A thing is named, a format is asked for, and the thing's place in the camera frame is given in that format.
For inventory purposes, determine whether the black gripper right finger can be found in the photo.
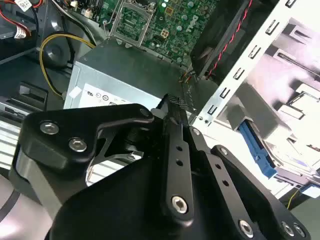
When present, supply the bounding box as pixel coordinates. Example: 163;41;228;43
173;94;312;240

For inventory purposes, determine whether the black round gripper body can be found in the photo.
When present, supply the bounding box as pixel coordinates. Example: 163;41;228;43
48;124;251;240

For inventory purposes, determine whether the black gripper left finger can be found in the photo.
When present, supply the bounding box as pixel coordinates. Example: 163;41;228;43
8;93;196;225

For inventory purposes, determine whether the hard disk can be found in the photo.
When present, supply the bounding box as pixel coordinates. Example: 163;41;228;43
237;119;320;200

